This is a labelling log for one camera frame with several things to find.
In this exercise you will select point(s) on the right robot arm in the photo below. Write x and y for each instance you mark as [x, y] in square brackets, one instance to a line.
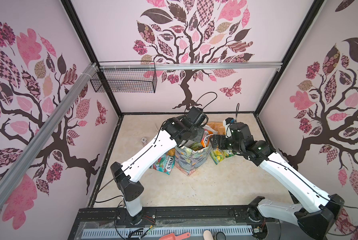
[316, 210]

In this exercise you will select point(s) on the small patterned cup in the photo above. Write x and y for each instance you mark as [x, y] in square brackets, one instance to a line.
[144, 141]

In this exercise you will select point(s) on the black wire basket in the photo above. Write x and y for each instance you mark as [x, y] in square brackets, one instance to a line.
[125, 77]

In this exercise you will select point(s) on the yellow snack packet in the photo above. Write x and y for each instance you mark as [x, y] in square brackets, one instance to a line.
[172, 152]

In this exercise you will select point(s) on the pink plastic scoop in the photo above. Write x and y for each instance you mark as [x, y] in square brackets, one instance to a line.
[172, 236]

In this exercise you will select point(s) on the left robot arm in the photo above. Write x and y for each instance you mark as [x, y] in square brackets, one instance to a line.
[173, 132]

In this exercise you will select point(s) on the aluminium rail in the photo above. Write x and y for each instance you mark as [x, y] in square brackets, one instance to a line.
[207, 66]
[16, 172]

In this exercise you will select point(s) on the Fox's candy bag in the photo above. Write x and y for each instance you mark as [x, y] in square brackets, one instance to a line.
[165, 163]

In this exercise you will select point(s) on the green yellow snack bag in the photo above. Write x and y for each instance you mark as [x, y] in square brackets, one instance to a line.
[218, 155]

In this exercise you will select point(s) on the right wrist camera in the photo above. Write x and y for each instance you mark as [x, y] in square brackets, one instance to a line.
[227, 124]

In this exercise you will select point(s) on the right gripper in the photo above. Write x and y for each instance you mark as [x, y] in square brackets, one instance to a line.
[221, 138]

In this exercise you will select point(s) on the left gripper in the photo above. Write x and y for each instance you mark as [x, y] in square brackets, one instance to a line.
[197, 137]

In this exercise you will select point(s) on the aluminium rail back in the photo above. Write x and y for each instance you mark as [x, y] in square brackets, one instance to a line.
[207, 66]

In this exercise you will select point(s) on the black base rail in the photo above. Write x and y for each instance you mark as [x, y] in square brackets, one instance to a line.
[149, 215]

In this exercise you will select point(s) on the colourful paper gift bag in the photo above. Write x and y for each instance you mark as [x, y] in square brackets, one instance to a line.
[188, 161]

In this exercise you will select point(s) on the aluminium rail left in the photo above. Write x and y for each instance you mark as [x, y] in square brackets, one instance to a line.
[16, 172]

